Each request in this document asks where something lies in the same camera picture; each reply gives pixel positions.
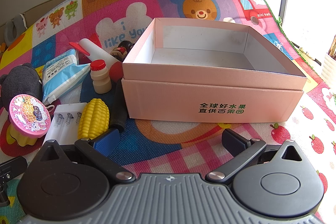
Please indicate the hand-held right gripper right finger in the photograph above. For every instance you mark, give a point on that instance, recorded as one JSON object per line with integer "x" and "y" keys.
{"x": 232, "y": 138}

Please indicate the pink cardboard box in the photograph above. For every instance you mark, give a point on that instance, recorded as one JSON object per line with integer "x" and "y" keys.
{"x": 210, "y": 92}

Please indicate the blue wet wipes pack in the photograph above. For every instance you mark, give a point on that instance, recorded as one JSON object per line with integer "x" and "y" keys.
{"x": 61, "y": 74}

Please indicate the black plush toy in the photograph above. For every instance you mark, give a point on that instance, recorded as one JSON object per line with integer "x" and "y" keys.
{"x": 19, "y": 82}

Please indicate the white ribbed container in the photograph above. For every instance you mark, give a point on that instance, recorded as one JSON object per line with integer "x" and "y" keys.
{"x": 328, "y": 66}

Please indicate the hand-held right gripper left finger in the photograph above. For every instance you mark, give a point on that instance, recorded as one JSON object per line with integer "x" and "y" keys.
{"x": 105, "y": 141}

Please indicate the white and red foam rocket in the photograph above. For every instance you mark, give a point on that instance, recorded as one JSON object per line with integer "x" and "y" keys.
{"x": 98, "y": 53}

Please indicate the white battery holder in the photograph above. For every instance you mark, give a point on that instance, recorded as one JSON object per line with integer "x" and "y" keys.
{"x": 64, "y": 121}

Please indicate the yellow toy corn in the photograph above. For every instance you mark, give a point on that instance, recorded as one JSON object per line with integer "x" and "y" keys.
{"x": 93, "y": 119}

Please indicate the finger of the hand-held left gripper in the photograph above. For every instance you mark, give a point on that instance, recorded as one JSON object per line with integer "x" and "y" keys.
{"x": 13, "y": 167}

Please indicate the small bottle with red cap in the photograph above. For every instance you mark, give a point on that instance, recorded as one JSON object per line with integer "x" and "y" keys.
{"x": 100, "y": 79}

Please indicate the small cartoon figurine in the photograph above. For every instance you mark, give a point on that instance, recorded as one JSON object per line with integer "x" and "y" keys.
{"x": 122, "y": 50}

